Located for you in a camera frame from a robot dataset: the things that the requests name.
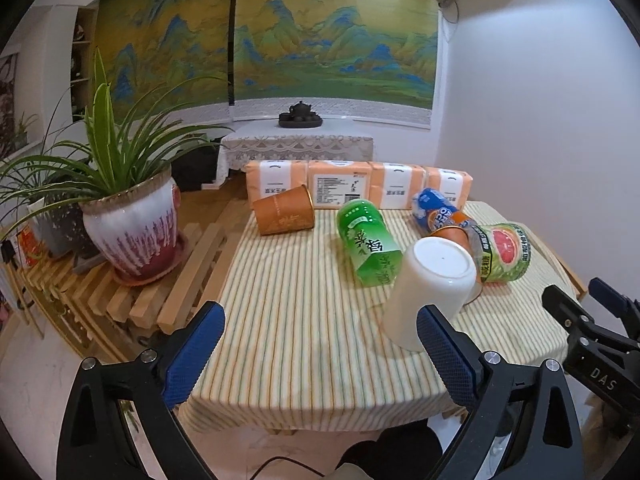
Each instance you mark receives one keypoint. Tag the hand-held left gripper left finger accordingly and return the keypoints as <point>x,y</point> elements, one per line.
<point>195,355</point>

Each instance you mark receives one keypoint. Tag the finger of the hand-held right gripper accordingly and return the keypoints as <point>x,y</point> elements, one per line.
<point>607,294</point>
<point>565,307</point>

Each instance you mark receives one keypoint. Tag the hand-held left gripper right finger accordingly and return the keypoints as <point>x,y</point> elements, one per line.
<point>445,355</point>

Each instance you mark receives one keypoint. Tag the white cup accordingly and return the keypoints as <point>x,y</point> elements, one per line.
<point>425,280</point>

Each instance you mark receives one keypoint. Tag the small orange cup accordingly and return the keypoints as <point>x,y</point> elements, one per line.
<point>450,234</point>

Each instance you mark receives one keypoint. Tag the orange paper cup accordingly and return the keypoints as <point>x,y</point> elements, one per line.
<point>282,210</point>

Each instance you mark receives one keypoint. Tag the wooden table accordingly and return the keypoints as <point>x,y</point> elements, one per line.
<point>565,272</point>

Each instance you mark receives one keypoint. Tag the wooden slatted rack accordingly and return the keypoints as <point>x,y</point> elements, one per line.
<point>150,305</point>

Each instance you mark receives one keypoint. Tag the green grapefruit drink can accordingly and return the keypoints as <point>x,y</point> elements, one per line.
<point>505,252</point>

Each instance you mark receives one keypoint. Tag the striped tablecloth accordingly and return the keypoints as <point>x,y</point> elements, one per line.
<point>300,310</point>

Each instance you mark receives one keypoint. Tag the green drink bottle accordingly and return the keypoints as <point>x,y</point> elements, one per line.
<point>367,240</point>

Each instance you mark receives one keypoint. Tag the potted plant white purple pot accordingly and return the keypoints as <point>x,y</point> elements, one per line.
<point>132,225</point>

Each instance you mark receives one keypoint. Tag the blue snack packet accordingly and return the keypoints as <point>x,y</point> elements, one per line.
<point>435,210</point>

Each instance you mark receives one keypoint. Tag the orange tissue pack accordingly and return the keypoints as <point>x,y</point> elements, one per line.
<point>275,180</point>
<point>450,182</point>
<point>340,182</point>
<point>397,185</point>

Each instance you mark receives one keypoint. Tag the grey speckled plant pot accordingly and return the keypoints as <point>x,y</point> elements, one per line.
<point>65,225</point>

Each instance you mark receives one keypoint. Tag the red packet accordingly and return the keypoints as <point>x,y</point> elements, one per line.
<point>31,247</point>

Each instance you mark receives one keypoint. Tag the lace covered side table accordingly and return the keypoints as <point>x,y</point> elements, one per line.
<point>300,147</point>

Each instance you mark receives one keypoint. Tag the dark tea tray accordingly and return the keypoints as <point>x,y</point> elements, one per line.
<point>300,122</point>

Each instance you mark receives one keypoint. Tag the dark teapot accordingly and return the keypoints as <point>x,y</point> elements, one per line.
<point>300,109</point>

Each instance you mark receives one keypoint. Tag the white wall shelf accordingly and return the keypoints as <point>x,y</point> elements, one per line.
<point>82,60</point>

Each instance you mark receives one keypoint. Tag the landscape wall painting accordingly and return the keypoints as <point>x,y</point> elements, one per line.
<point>320,35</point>

